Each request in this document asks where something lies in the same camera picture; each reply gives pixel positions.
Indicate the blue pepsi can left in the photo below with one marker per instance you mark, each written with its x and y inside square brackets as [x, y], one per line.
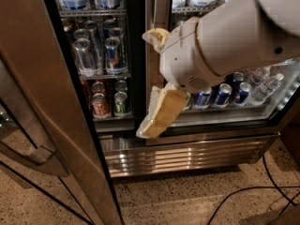
[202, 99]

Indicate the glass fridge door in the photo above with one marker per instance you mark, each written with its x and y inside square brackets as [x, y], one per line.
[47, 134]
[153, 72]

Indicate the steel fridge bottom grille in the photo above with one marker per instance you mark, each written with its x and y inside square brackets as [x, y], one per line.
[131, 159]

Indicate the green soda can left door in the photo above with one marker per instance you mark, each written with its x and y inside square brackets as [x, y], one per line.
[121, 104]

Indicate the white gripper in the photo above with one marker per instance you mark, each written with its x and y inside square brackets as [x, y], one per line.
[183, 58]

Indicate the blue pepsi can right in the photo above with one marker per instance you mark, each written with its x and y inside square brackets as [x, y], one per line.
[240, 96]

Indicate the red soda can right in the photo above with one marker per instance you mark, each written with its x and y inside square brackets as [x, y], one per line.
[100, 106]

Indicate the blue pepsi can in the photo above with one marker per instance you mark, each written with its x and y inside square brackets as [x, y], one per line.
[240, 96]
[221, 98]
[202, 99]

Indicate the blue pepsi can middle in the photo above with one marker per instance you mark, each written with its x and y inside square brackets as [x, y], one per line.
[221, 98]

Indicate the clear water bottle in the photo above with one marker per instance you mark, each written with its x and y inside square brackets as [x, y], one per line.
[262, 92]

